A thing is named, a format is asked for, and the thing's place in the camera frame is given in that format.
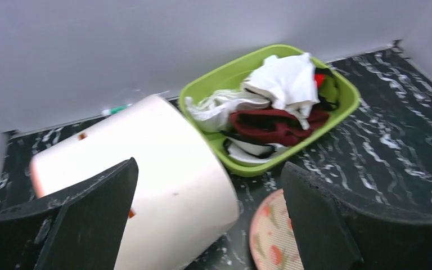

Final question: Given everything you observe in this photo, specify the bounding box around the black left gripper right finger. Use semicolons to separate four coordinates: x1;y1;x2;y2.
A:
280;162;432;269

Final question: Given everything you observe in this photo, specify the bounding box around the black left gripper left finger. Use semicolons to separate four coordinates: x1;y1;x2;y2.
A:
0;158;138;269

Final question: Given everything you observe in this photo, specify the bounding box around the floral mesh laundry bag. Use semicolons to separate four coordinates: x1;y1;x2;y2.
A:
249;189;304;270

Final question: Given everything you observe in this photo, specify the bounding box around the cream toy washing machine drum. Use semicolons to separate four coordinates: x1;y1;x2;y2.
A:
29;96;240;269

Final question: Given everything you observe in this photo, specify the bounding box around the green and white marker pen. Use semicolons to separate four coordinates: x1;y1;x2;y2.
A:
101;103;132;117

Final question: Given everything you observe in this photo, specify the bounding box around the dark red garment in basket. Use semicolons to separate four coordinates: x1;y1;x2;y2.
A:
229;109;330;146

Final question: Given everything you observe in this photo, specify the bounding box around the white cloth in basket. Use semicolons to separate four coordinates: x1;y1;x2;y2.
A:
241;53;320;130

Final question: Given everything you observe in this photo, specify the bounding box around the green plastic basket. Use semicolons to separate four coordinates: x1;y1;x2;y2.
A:
178;44;360;177

